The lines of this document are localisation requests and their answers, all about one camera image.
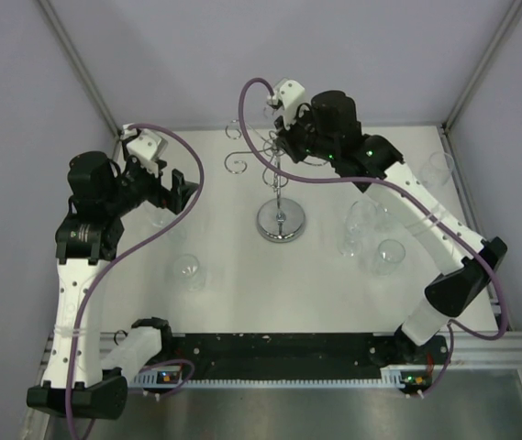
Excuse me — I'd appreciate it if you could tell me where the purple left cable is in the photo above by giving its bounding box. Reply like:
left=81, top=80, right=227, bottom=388
left=61, top=122, right=205, bottom=439

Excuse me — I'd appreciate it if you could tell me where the small clear wine glass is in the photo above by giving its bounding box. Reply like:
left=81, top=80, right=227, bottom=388
left=373, top=204, right=396, bottom=233

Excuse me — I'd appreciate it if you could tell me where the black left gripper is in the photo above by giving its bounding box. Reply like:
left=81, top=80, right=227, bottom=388
left=104, top=139, right=196, bottom=216

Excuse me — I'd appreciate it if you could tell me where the right controller board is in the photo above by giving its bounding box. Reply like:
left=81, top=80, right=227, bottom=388
left=380, top=365, right=434, bottom=393

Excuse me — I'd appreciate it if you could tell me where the chrome wine glass rack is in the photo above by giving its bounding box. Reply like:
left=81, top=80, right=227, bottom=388
left=224, top=119, right=306, bottom=243

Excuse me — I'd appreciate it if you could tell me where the controller board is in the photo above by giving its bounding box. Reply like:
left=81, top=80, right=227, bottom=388
left=380, top=365, right=434, bottom=393
left=128, top=364, right=184, bottom=390

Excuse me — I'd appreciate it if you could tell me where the tall clear wine glass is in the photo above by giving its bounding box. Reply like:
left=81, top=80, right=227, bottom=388
left=419, top=152, right=455, bottom=189

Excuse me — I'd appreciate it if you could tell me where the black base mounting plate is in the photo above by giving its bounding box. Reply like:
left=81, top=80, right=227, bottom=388
left=155, top=333, right=448, bottom=380

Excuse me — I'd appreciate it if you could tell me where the aluminium frame rail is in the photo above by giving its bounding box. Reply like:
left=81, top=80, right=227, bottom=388
left=39, top=327, right=522, bottom=375

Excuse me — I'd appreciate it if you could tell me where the clear ribbed glass tumbler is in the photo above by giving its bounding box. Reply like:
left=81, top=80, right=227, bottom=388
left=172, top=254, right=206, bottom=292

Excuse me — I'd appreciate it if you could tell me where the etched clear wine glass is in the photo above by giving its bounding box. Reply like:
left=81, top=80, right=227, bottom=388
left=144, top=203, right=187, bottom=244

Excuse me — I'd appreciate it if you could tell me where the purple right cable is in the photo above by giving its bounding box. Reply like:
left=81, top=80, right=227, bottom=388
left=239, top=77, right=510, bottom=400

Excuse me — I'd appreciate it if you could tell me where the purple cable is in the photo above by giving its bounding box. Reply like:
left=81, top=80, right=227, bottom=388
left=61, top=122, right=205, bottom=439
left=239, top=77, right=510, bottom=400

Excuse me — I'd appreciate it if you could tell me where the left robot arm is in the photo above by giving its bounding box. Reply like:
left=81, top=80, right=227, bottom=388
left=27, top=151, right=199, bottom=420

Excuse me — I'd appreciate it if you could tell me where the left controller board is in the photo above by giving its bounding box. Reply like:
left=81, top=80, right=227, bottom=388
left=128, top=364, right=184, bottom=390

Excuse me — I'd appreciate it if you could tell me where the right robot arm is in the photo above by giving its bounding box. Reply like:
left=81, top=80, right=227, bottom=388
left=268, top=91, right=507, bottom=363

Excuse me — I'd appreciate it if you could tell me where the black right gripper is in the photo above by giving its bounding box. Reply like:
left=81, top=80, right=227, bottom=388
left=274, top=104, right=339, bottom=164

